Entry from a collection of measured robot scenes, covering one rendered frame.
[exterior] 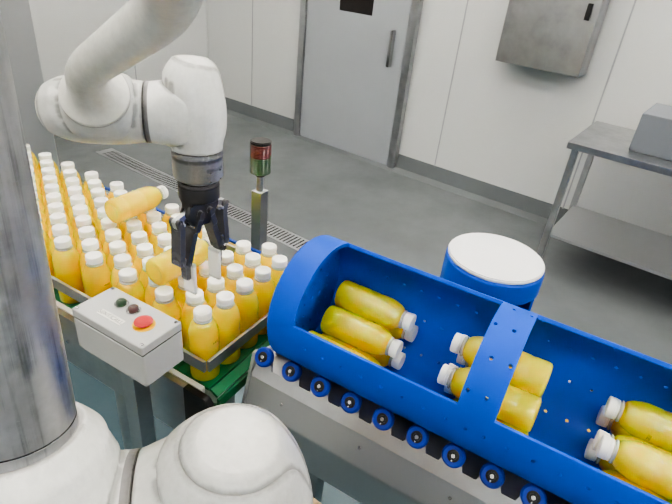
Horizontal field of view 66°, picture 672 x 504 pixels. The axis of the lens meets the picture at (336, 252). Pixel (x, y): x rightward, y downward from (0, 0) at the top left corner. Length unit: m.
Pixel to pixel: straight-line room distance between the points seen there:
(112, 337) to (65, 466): 0.57
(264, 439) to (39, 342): 0.22
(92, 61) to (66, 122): 0.19
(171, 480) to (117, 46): 0.48
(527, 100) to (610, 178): 0.85
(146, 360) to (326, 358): 0.34
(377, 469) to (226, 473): 0.67
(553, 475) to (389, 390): 0.30
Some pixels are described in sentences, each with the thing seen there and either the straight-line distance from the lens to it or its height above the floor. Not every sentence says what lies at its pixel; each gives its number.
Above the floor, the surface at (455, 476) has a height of 0.93.
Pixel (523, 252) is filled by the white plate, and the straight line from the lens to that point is 1.64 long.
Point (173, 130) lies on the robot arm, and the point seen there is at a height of 1.49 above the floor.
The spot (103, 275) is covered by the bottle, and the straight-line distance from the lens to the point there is 1.37.
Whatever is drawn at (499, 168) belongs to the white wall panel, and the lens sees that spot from 4.58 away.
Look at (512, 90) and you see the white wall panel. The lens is 4.44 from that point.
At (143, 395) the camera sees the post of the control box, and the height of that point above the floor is 0.89.
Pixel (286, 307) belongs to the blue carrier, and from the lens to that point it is 1.03.
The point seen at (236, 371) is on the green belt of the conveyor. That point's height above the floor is 0.90.
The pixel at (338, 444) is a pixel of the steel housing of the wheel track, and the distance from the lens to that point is 1.17.
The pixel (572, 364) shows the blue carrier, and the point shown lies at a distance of 1.17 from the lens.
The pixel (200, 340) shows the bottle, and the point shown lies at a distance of 1.16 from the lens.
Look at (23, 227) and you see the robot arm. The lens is 0.47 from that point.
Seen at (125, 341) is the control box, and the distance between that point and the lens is 1.06.
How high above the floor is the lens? 1.77
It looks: 30 degrees down
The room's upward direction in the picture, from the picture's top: 6 degrees clockwise
